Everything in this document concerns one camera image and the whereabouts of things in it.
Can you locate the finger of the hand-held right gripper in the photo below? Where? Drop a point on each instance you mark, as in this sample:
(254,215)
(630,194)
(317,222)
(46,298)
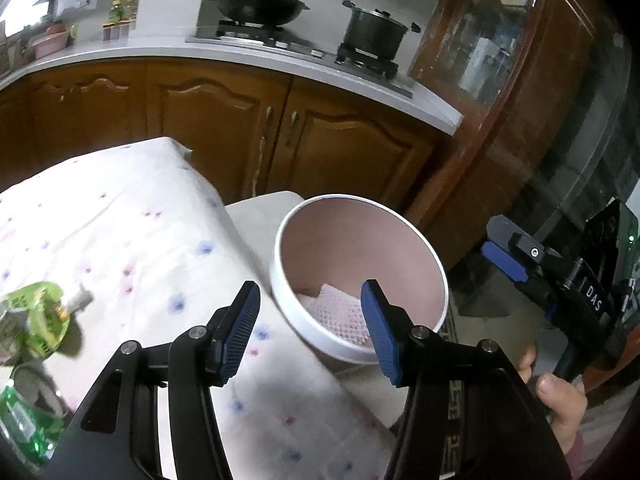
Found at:
(502,261)
(535,253)

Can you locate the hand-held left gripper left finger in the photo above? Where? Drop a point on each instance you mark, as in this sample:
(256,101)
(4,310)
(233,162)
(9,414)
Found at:
(240,332)

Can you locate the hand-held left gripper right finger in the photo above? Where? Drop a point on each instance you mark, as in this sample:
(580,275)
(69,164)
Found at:
(380,332)

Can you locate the white round waste bin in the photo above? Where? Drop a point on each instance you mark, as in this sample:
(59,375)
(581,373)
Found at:
(350,240)

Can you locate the person's right forearm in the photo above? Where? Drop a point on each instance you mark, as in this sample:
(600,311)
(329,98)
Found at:
(575,460)

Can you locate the person's right hand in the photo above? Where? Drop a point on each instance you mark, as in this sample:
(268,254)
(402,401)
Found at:
(562,405)

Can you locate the white foam fruit net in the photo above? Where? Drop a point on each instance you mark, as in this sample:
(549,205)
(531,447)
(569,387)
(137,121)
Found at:
(335,315)

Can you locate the patterned floor mat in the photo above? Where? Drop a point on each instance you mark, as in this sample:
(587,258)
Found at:
(457,402)

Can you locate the beige cloth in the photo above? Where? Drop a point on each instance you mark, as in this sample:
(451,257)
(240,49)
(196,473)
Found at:
(260,220)

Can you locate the dark glass door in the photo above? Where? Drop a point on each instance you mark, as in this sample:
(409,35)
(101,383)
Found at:
(600,110)

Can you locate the white floral tablecloth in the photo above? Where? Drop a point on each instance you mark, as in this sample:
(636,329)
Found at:
(125,220)

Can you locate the wooden glass display cabinet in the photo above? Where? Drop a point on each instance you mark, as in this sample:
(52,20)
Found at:
(550,85)

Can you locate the white box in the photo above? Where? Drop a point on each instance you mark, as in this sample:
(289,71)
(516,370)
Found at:
(477,67)

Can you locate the green spout pouch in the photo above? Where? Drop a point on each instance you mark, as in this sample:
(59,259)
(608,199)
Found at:
(40,315)

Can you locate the wooden kitchen cabinet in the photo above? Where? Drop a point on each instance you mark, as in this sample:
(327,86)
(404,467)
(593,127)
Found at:
(210,125)

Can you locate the green plastic bottle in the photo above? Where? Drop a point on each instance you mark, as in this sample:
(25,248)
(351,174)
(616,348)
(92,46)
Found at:
(20,422)

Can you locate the black cooking pot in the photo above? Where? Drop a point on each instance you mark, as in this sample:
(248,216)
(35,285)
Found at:
(372,32)

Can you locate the gas stove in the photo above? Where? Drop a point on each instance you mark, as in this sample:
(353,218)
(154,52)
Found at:
(280,42)

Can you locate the white kitchen countertop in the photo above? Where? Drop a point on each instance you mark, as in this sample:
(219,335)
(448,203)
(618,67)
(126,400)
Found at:
(150,52)

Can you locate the row of spice jars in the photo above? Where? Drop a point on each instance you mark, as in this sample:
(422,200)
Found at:
(116,31)

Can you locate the black wok with lid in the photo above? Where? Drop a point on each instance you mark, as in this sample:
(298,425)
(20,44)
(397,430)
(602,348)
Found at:
(260,7)

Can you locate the yellow-capped bottle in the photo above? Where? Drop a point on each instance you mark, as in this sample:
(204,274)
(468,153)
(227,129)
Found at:
(117,12)

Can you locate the pink basin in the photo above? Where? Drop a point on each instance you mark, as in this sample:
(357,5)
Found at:
(50,42)

